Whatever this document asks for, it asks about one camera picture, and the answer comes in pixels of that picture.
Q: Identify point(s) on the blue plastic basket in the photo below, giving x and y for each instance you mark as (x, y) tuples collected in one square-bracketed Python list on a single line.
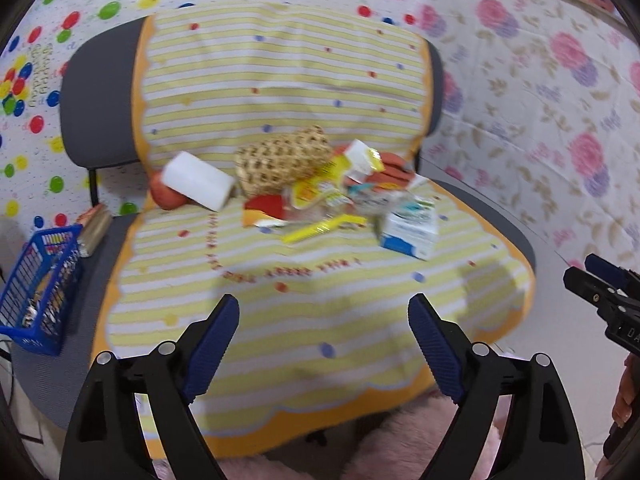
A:
[(40, 291)]

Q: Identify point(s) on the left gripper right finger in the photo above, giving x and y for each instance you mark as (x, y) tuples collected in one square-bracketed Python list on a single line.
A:
[(540, 439)]

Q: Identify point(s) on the woven bamboo basket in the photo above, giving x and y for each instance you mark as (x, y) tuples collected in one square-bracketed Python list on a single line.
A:
[(268, 166)]

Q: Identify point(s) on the floral pattern wall sheet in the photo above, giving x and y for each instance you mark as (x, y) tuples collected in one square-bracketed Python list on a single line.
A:
[(541, 115)]

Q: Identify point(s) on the white foam block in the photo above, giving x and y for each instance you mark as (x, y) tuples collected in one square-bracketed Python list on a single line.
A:
[(203, 183)]

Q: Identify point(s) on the red apple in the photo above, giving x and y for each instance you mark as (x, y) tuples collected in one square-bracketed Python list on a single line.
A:
[(166, 198)]

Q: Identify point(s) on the stack of books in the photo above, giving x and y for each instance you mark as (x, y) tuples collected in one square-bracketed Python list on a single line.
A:
[(94, 223)]

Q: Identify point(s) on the person's right hand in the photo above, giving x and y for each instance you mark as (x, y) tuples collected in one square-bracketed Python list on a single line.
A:
[(621, 449)]

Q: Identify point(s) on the red paper box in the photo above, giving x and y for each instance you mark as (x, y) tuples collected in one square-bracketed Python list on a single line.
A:
[(264, 211)]

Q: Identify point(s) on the pink fluffy cushion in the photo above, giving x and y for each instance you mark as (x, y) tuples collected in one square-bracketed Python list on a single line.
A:
[(400, 449)]

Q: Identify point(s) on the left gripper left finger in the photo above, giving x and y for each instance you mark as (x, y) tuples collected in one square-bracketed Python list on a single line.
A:
[(105, 438)]

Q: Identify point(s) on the white blue milk carton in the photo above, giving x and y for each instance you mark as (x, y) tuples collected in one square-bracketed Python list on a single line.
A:
[(410, 227)]

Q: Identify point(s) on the yellow snack wrapper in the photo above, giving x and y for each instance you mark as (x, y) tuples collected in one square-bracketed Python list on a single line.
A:
[(320, 203)]

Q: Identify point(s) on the grey office chair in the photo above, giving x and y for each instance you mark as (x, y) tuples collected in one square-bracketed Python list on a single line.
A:
[(95, 90)]

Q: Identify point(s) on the yellow striped chair cover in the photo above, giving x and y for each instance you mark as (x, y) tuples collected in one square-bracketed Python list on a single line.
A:
[(280, 85)]

